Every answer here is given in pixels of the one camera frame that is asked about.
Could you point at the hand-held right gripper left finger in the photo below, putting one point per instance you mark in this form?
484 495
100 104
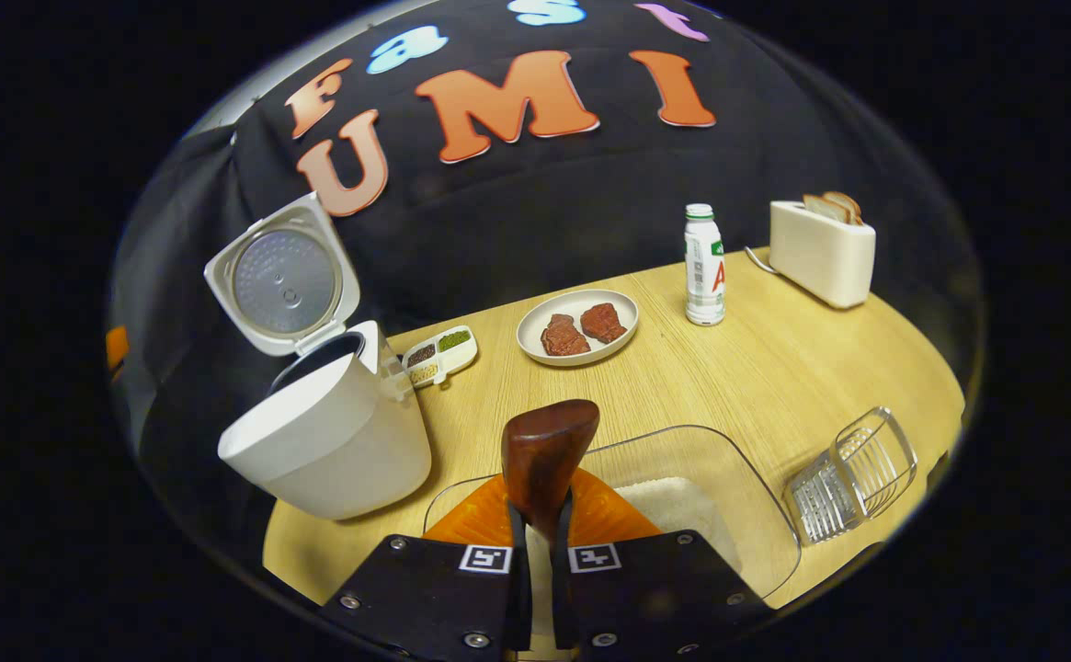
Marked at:
518 588

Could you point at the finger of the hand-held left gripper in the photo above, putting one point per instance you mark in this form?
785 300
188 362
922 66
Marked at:
117 349

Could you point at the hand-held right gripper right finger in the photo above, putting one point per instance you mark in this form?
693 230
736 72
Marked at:
561 588

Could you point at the brown wooden spoon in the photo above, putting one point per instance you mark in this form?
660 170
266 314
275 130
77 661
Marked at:
544 450

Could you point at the white rice cooker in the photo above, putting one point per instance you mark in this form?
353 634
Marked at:
342 450

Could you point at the clear plastic container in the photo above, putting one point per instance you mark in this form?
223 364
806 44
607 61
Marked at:
746 501

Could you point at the white divided bean dish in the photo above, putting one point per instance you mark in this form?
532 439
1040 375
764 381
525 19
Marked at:
443 359

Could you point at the red meat piece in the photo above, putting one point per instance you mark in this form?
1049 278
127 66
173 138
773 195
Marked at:
563 336
603 323

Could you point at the white round plate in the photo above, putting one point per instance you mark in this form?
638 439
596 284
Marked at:
581 298

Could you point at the white bottle green cap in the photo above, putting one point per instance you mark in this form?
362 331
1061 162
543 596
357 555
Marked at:
702 276

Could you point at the white toaster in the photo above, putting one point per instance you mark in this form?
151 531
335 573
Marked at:
820 259

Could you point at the toast bread slice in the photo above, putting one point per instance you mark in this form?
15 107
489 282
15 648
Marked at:
825 210
851 207

